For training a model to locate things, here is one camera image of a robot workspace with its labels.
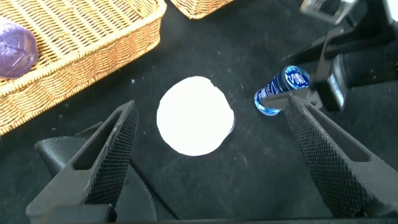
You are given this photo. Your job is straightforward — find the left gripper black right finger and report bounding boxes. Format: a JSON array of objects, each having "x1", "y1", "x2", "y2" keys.
[{"x1": 284, "y1": 94, "x2": 398, "y2": 218}]

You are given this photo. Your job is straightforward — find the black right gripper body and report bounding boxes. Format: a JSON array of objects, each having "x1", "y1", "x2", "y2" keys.
[{"x1": 310, "y1": 27, "x2": 351, "y2": 112}]

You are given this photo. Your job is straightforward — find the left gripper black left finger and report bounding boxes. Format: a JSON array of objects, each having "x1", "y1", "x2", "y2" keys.
[{"x1": 26, "y1": 100, "x2": 140, "y2": 218}]

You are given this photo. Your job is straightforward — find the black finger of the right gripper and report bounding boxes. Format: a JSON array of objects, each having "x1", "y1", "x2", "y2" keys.
[
  {"x1": 260, "y1": 86, "x2": 323, "y2": 110},
  {"x1": 280, "y1": 30, "x2": 327, "y2": 65}
]

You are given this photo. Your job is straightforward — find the small bottle blue lid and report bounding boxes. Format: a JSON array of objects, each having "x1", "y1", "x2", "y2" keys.
[{"x1": 253, "y1": 65, "x2": 311, "y2": 117}]

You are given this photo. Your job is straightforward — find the black table cloth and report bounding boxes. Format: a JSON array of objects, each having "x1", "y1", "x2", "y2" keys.
[{"x1": 0, "y1": 0, "x2": 398, "y2": 224}]

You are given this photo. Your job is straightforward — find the white round lid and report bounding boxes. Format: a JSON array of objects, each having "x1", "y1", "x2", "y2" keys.
[{"x1": 155, "y1": 75, "x2": 236, "y2": 157}]

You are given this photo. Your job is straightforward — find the pink purple cylinder bottle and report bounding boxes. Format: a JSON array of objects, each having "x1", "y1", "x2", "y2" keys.
[{"x1": 0, "y1": 17, "x2": 39, "y2": 80}]

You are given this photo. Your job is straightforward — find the wicker basket brown handles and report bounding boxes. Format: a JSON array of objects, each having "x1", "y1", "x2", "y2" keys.
[
  {"x1": 169, "y1": 0, "x2": 234, "y2": 20},
  {"x1": 0, "y1": 0, "x2": 168, "y2": 137}
]

